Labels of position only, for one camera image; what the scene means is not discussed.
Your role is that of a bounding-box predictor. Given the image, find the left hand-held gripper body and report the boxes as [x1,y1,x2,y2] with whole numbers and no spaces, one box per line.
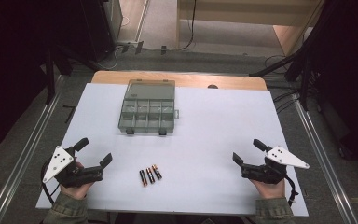
[42,146,104,189]

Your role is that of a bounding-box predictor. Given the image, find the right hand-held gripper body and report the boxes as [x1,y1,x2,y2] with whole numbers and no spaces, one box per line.
[240,145,310,185]

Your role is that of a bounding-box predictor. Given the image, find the person's right hand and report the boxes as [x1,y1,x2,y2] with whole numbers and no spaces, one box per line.
[250,178,286,200]

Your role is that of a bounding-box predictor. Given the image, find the person's left hand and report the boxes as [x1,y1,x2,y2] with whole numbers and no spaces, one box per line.
[59,161,95,201]

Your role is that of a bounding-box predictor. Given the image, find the black and orange battery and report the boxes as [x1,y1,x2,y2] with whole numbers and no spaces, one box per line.
[138,169,149,188]
[150,163,163,181]
[145,167,156,185]

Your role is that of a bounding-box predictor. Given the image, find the white table cover sheet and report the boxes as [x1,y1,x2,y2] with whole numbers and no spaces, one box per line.
[35,82,310,217]

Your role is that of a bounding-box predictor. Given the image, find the clear grey plastic organizer box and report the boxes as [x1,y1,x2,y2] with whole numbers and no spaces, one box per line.
[117,78,181,136]

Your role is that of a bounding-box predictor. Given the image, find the black stand legs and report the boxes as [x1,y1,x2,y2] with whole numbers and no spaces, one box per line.
[44,43,101,105]

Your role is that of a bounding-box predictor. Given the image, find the black tripod legs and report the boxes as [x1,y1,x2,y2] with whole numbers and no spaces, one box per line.
[249,18,323,112]

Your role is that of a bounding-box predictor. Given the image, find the wooden table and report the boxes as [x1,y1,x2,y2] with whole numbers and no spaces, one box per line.
[90,70,269,91]

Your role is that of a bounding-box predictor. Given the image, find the black curtain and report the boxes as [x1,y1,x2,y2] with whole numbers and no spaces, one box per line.
[0,0,90,158]
[304,0,358,171]

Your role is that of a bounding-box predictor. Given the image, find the power strip with plugs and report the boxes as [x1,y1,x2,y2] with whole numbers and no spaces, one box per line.
[117,40,169,56]

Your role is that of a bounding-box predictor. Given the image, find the dark cabinet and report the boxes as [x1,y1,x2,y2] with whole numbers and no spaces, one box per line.
[79,0,124,63]

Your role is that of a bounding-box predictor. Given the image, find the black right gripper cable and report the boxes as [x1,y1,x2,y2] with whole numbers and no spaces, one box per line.
[283,175,300,208]

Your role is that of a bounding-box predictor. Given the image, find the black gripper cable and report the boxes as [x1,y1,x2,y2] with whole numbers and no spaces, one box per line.
[283,175,300,208]
[39,158,61,207]

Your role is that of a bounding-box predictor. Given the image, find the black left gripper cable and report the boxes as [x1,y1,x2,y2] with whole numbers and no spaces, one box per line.
[39,158,61,207]

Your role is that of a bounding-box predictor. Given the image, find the black floor cables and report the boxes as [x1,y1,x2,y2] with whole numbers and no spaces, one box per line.
[263,54,306,115]

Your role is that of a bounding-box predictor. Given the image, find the metal floor rail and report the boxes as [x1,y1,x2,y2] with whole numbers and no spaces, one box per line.
[0,74,65,224]
[291,92,358,224]

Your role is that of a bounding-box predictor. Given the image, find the light wooden furniture frame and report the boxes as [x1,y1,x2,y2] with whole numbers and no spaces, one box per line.
[175,0,325,58]

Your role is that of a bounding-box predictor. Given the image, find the black hanging cable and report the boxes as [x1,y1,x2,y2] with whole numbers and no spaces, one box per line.
[178,0,198,51]

